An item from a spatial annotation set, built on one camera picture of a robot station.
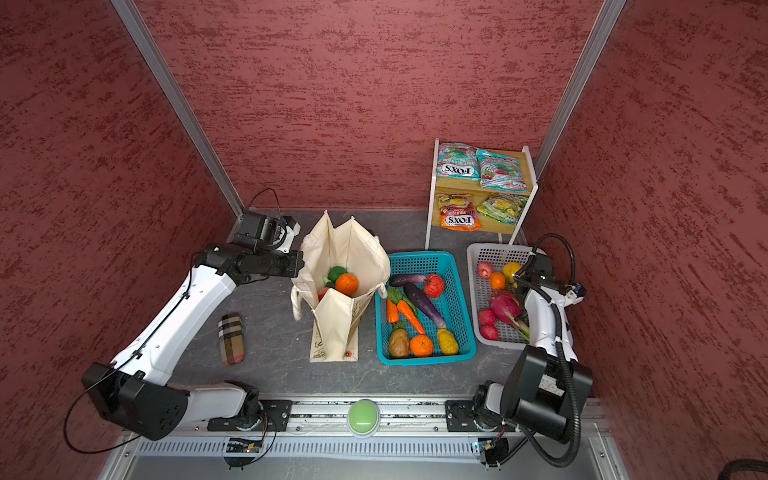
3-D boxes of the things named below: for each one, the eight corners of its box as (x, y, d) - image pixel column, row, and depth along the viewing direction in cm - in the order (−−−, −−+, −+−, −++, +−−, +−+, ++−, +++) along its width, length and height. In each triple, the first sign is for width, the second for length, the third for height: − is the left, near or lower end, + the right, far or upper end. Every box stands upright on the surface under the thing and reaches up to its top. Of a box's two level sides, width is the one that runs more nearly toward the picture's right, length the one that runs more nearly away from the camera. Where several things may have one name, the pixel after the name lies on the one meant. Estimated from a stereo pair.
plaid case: (228, 368, 83) (221, 364, 80) (222, 323, 92) (216, 317, 89) (249, 359, 85) (243, 355, 82) (241, 316, 94) (236, 310, 90)
